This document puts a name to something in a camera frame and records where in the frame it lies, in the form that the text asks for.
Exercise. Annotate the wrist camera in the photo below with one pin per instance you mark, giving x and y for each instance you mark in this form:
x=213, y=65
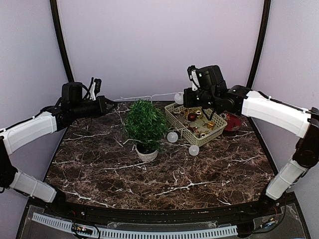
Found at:
x=206, y=77
x=82, y=90

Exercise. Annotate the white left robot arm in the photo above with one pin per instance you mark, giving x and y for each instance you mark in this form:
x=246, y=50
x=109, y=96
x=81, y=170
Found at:
x=25, y=147

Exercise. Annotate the left black frame post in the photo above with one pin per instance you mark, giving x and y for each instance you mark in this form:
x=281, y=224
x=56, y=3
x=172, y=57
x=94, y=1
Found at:
x=62, y=48

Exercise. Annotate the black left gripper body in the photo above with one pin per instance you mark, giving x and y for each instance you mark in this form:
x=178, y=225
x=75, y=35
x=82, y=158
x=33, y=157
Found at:
x=101, y=106

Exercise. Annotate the white slotted cable duct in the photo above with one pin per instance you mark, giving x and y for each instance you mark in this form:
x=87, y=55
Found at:
x=85, y=231

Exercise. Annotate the gold gift box ornament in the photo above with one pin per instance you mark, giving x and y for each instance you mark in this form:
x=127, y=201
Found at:
x=210, y=125

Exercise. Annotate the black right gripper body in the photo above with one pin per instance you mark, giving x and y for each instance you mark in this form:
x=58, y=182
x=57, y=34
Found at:
x=188, y=97

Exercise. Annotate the pale green perforated basket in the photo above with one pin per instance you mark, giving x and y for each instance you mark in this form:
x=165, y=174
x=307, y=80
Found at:
x=195, y=132

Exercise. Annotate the black front table rail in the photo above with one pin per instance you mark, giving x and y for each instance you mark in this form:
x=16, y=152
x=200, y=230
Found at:
x=80, y=212

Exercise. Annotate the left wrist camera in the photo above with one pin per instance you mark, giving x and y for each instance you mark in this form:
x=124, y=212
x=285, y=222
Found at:
x=82, y=90

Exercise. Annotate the small green christmas tree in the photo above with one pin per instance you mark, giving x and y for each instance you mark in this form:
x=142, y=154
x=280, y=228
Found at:
x=145, y=125

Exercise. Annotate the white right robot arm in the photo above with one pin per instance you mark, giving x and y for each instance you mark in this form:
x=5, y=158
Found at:
x=301, y=122

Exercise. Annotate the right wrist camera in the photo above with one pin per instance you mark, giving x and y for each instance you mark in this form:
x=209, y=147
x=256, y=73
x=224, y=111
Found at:
x=206, y=77

